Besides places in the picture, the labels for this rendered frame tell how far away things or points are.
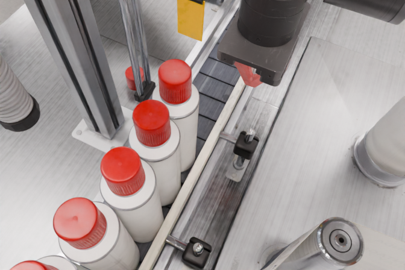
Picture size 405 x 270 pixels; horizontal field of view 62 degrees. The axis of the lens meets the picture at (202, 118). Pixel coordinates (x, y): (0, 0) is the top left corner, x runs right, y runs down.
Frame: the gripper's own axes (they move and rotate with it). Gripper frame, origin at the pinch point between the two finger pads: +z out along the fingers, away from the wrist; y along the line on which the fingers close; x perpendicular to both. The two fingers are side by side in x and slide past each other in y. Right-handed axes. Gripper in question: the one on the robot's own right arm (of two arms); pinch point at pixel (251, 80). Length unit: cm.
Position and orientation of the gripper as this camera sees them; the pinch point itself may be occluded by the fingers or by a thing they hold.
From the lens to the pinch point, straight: 41.9
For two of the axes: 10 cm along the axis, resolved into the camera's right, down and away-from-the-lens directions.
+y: 4.2, -7.8, 4.7
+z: -0.4, 5.0, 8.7
